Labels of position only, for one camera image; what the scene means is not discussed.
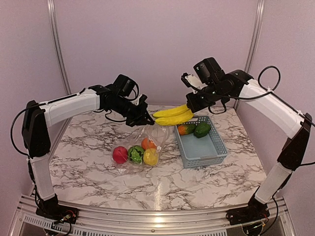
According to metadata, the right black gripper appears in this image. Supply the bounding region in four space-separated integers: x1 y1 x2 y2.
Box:
187 80 228 112

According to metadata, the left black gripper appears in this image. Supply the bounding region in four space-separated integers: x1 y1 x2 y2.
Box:
109 95 155 127

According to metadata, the orange toy orange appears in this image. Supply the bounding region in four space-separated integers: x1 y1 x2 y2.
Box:
141 138 157 150

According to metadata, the yellow toy banana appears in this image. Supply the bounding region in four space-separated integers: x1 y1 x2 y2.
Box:
153 105 193 126

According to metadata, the clear zip top bag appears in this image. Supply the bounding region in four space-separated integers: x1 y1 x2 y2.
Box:
111 125 170 173

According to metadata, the green toy watermelon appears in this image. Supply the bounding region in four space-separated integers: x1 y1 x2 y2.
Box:
127 145 145 164

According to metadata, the yellow toy lemon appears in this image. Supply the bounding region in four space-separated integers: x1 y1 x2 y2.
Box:
143 148 159 166

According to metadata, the orange green toy mango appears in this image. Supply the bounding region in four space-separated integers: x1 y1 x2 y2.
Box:
177 124 196 136

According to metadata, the red toy apple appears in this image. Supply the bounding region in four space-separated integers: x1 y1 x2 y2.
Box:
113 146 128 164

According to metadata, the dark green toy avocado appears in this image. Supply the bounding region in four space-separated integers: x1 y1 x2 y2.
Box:
194 122 211 138

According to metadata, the grey plastic basket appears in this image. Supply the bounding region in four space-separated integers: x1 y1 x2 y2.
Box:
174 116 228 168

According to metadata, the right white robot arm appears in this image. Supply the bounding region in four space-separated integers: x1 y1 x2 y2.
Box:
181 57 313 220

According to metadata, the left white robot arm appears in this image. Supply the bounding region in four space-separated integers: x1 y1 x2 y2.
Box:
22 74 154 219

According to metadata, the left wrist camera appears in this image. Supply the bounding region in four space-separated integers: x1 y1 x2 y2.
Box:
134 94 148 106

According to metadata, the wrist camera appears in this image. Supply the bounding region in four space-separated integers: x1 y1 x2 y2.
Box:
134 94 148 106
181 73 203 93

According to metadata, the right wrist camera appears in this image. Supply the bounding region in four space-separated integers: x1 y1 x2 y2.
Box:
181 73 203 93

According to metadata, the right aluminium frame post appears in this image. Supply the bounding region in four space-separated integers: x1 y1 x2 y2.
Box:
244 0 265 73

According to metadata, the aluminium frame post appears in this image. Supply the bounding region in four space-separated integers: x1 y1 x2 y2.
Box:
47 0 72 95
244 0 265 73

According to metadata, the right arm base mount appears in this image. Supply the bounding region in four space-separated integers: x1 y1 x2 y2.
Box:
226 206 270 225

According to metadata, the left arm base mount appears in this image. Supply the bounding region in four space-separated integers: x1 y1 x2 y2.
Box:
36 205 79 224

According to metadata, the left aluminium frame post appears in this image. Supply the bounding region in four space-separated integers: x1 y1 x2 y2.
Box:
47 0 72 95

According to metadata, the front aluminium rail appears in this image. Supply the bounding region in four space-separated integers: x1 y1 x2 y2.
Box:
14 196 288 236

